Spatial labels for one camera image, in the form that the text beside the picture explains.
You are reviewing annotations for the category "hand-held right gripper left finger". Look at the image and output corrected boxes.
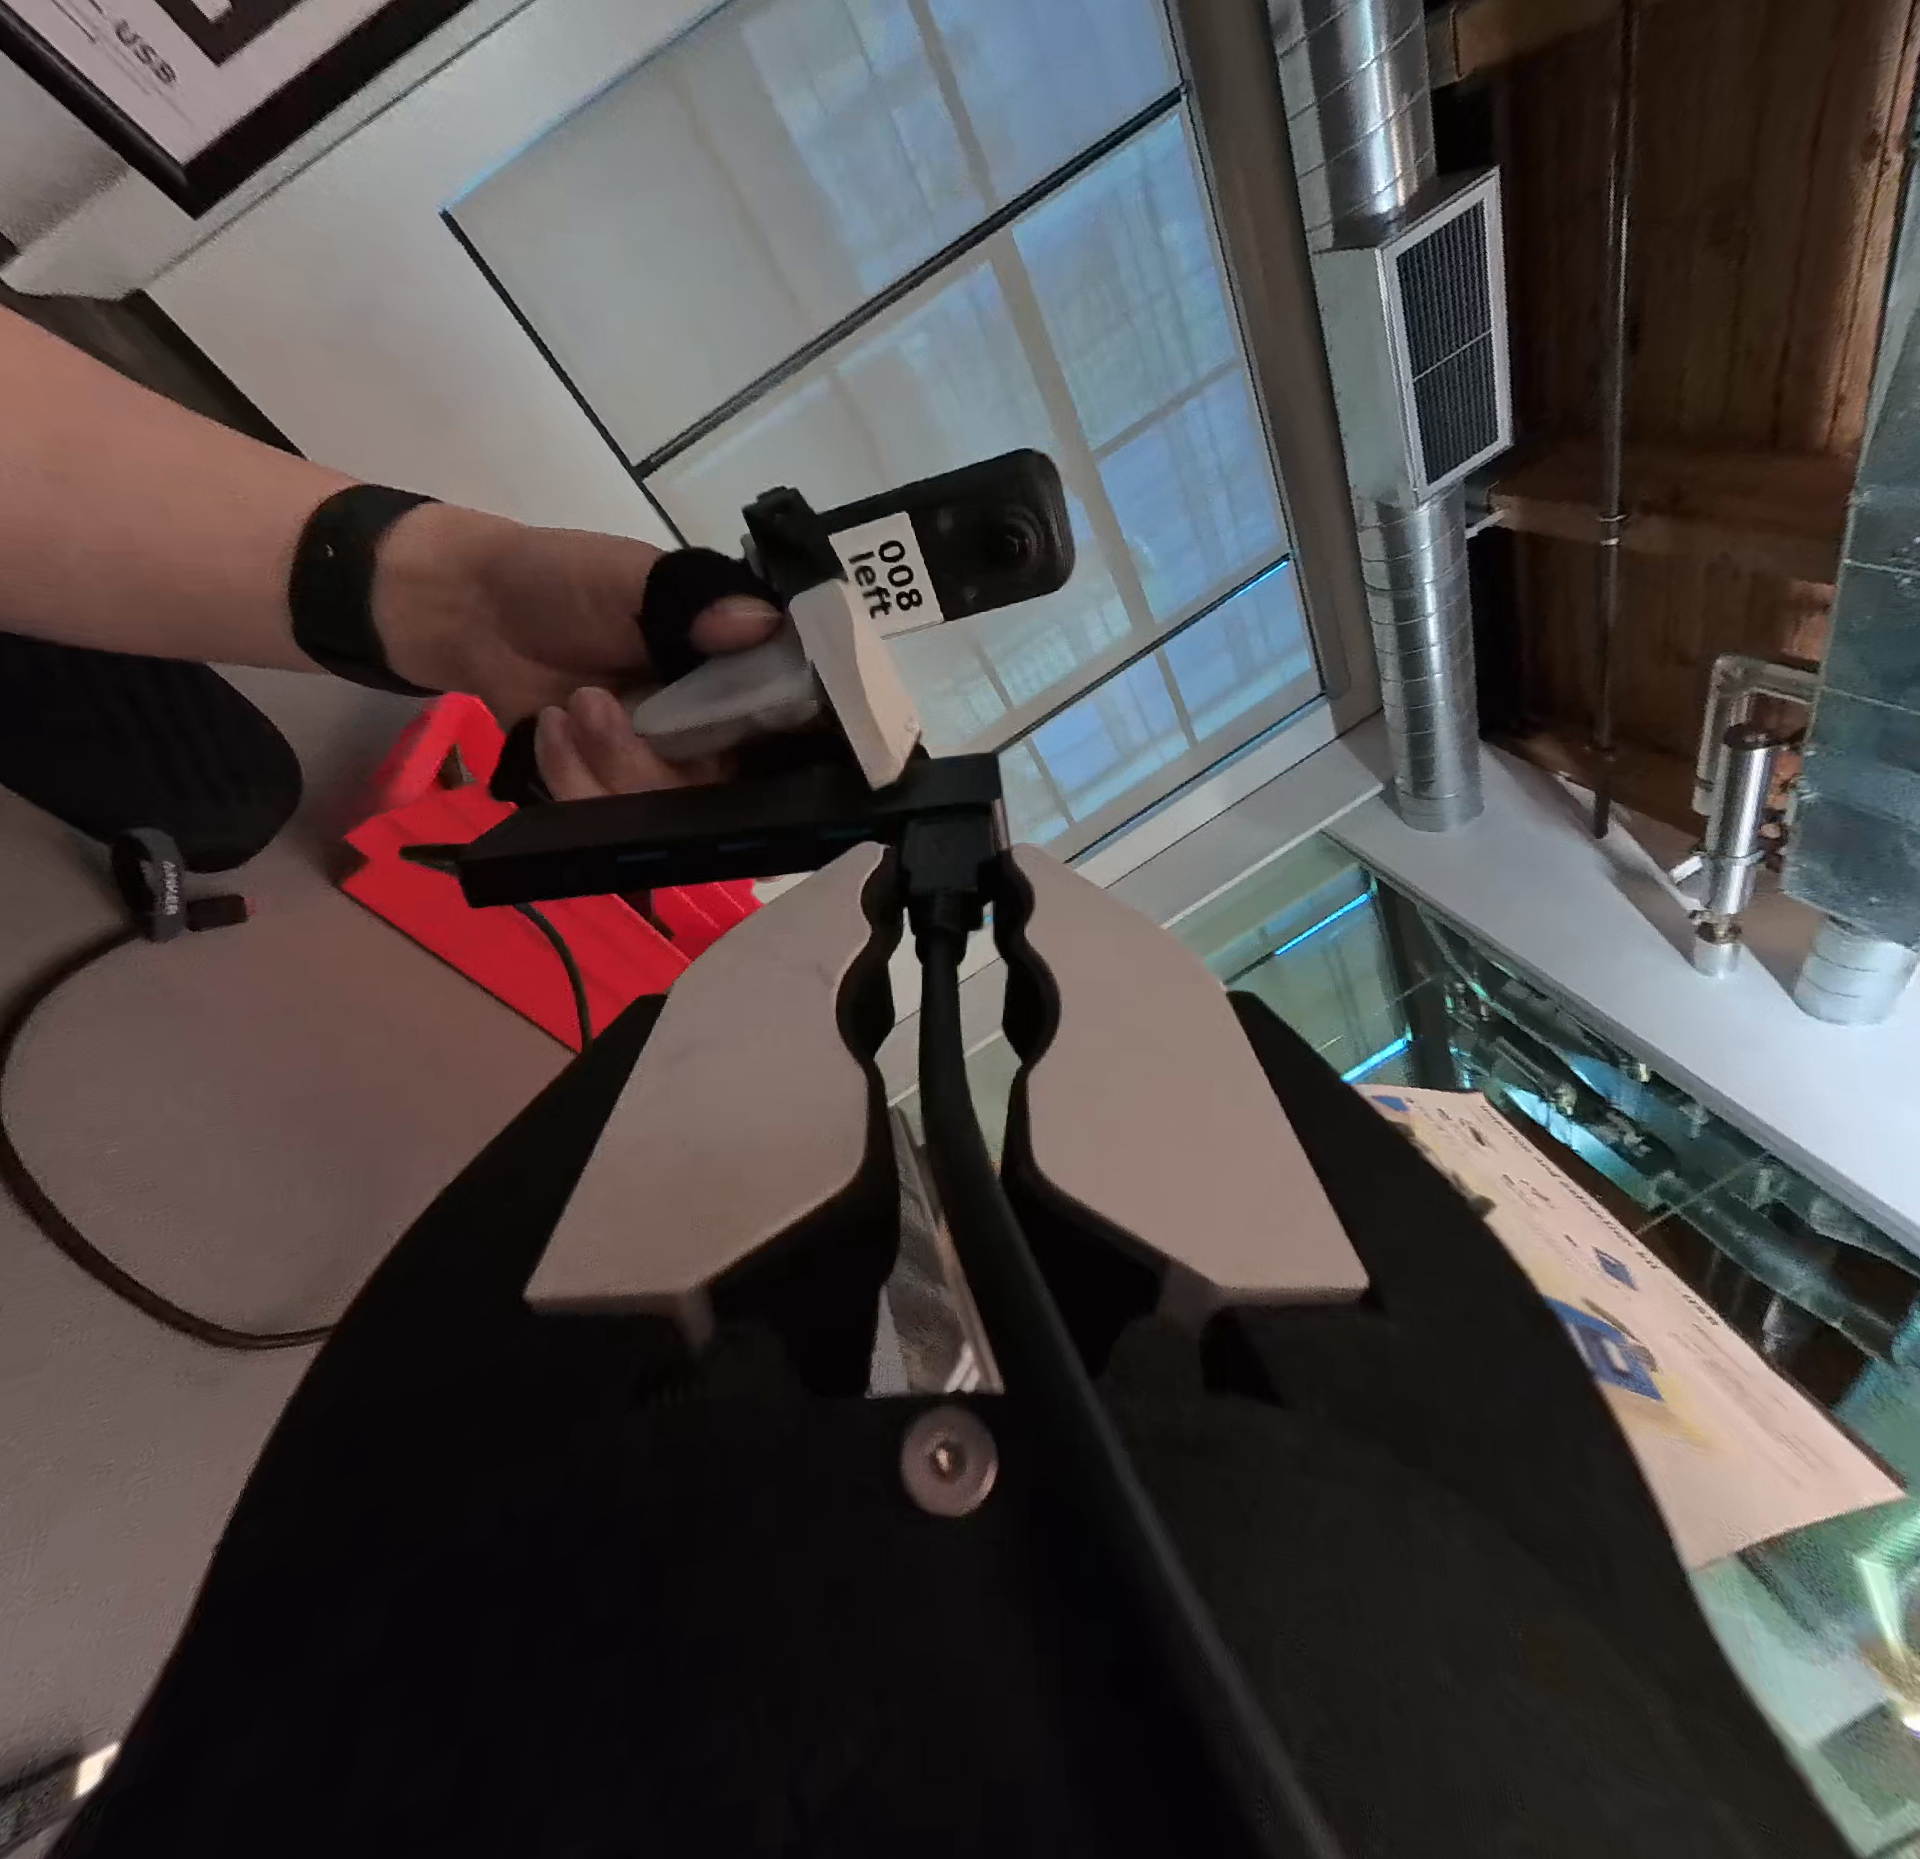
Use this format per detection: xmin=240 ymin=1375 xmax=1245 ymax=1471
xmin=523 ymin=843 xmax=910 ymax=1351

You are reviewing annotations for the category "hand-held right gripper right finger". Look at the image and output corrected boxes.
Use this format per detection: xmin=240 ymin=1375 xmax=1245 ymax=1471
xmin=990 ymin=843 xmax=1373 ymax=1351

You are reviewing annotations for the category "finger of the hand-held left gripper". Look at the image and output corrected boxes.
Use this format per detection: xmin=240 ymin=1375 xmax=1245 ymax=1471
xmin=790 ymin=576 xmax=922 ymax=789

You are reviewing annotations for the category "black usb cable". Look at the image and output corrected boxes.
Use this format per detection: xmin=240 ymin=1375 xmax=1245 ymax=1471
xmin=895 ymin=805 xmax=1308 ymax=1859

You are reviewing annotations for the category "red plastic bin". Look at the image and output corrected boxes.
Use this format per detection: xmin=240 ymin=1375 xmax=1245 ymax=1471
xmin=336 ymin=693 xmax=767 ymax=1051

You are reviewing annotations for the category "person's left hand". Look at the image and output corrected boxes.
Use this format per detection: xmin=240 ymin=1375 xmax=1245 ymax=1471
xmin=382 ymin=502 xmax=782 ymax=803

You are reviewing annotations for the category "large window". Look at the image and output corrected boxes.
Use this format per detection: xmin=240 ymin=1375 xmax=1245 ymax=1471
xmin=442 ymin=0 xmax=1344 ymax=871

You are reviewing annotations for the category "white vent grille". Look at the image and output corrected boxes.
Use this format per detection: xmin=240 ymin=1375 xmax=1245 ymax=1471
xmin=1315 ymin=168 xmax=1514 ymax=508

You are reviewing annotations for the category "black wristband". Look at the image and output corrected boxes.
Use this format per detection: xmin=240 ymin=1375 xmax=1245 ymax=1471
xmin=287 ymin=484 xmax=444 ymax=695

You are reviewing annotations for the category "printed instruction poster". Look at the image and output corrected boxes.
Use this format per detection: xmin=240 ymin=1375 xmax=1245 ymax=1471
xmin=1356 ymin=1085 xmax=1903 ymax=1567

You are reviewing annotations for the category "metal cylinder fixture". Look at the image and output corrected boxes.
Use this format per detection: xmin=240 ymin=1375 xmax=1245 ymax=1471
xmin=1692 ymin=655 xmax=1809 ymax=979

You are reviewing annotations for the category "thin metal pipe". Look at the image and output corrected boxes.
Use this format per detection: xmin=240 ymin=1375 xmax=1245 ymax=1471
xmin=1589 ymin=0 xmax=1643 ymax=841

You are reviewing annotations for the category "dark mesh cloth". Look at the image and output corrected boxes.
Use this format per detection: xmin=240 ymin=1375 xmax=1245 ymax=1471
xmin=0 ymin=631 xmax=301 ymax=873

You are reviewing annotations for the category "black framed sign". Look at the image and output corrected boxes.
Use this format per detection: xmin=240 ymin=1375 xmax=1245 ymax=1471
xmin=0 ymin=0 xmax=503 ymax=222

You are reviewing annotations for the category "thin black hub cable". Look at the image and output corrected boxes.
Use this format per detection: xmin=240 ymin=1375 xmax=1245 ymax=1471
xmin=0 ymin=839 xmax=594 ymax=1351

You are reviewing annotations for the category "round metal air duct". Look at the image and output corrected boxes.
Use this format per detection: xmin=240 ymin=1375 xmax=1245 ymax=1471
xmin=1259 ymin=0 xmax=1490 ymax=833

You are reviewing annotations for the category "black cable strap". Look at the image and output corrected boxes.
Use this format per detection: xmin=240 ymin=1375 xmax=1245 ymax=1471
xmin=111 ymin=827 xmax=249 ymax=945

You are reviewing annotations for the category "foil-clad duct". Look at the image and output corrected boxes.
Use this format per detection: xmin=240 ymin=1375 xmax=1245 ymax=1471
xmin=1781 ymin=194 xmax=1920 ymax=1023

